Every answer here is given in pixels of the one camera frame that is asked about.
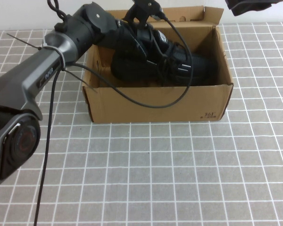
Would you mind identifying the black knit lace-up shoe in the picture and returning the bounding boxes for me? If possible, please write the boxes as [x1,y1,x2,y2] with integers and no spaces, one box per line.
[110,29,219,87]

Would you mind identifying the grey white-grid tablecloth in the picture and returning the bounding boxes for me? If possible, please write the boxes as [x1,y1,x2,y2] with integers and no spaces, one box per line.
[0,21,283,226]

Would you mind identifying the left camera black cable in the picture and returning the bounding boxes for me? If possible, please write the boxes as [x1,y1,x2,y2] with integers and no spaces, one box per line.
[33,13,194,226]

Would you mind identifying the brown cardboard shoe box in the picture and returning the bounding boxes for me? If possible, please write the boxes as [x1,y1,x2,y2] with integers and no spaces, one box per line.
[82,6,234,123]

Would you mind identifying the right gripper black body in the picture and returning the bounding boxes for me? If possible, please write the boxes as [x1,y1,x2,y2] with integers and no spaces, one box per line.
[225,0,283,17]

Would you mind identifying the black twisted arm cable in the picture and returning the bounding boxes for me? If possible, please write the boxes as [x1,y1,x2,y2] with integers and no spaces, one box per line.
[46,0,68,21]

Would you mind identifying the grey cable tie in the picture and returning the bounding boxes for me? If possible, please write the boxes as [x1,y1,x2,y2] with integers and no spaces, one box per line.
[63,67,98,94]
[6,32,67,71]

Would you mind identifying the left camera black mount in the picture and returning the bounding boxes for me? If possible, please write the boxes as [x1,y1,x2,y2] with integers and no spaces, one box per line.
[121,4,154,30]

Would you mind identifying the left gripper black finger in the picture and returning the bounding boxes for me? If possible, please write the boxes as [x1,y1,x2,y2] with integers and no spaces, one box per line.
[146,32,168,65]
[122,30,149,64]

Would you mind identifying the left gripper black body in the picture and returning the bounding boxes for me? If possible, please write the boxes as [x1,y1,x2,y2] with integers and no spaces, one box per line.
[115,20,157,41]

